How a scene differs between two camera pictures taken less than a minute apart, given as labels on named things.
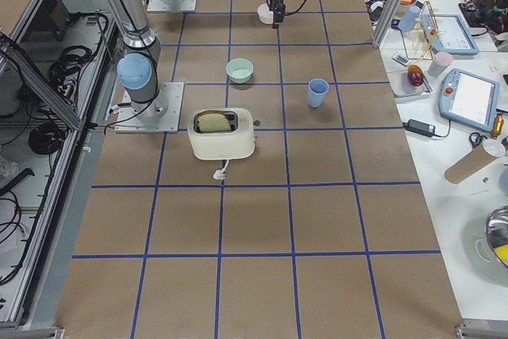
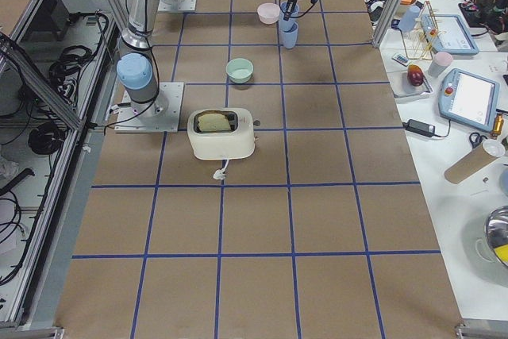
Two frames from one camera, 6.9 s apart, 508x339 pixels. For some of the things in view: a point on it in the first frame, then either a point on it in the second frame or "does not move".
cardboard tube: (474, 159) does not move
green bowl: (240, 70) does not move
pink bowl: (265, 14) does not move
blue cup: (317, 91) → (289, 35)
